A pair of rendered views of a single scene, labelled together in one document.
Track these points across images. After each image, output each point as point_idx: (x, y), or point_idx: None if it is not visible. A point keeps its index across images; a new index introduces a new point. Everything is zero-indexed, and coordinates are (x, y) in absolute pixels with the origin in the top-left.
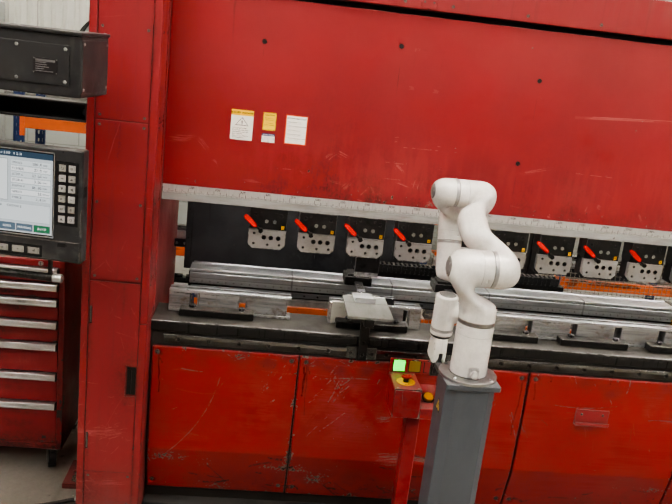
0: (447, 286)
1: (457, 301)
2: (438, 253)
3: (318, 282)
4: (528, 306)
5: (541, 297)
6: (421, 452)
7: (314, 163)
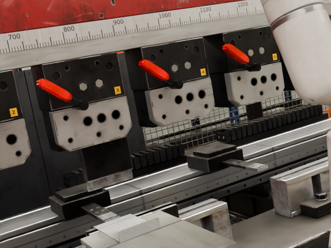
0: (224, 156)
1: None
2: (294, 46)
3: (13, 237)
4: (319, 145)
5: (328, 128)
6: None
7: None
